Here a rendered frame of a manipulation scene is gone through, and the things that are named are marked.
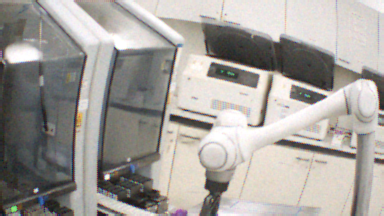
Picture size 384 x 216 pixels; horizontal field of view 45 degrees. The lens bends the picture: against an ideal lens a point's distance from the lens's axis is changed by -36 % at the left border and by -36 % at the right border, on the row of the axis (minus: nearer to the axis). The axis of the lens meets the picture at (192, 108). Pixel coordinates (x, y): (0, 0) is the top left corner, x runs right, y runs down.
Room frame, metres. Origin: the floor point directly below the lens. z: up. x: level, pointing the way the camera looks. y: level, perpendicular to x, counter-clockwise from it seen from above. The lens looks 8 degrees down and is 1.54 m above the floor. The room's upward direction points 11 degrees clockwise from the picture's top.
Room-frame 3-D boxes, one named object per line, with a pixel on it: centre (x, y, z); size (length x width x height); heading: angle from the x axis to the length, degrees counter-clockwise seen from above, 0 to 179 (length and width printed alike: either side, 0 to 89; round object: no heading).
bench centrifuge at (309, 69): (4.48, -0.81, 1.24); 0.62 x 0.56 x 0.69; 165
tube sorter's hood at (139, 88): (2.35, 0.41, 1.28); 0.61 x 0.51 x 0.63; 164
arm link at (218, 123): (1.95, -0.11, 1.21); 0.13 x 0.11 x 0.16; 170
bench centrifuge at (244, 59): (4.63, -0.25, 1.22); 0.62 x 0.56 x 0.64; 162
